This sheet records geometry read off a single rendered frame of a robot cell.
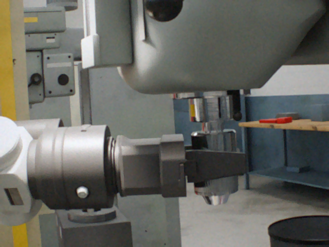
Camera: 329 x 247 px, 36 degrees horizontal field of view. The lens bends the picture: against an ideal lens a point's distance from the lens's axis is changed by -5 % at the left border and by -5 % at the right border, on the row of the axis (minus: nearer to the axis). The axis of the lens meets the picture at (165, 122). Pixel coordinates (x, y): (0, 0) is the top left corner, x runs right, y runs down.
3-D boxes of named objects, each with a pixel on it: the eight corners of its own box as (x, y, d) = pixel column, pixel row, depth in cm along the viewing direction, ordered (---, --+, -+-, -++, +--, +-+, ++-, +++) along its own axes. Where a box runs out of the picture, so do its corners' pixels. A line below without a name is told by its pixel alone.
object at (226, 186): (211, 198, 52) (208, 144, 52) (185, 193, 56) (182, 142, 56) (247, 191, 55) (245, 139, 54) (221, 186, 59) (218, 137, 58)
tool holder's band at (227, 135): (208, 144, 52) (207, 134, 52) (182, 142, 56) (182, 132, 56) (245, 139, 54) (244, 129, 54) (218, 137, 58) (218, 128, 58)
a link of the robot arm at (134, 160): (183, 122, 49) (56, 129, 49) (188, 224, 49) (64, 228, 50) (181, 117, 61) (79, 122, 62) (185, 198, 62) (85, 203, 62)
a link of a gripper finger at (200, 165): (245, 178, 53) (185, 181, 53) (244, 146, 53) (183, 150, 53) (248, 180, 51) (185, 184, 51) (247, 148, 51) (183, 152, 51)
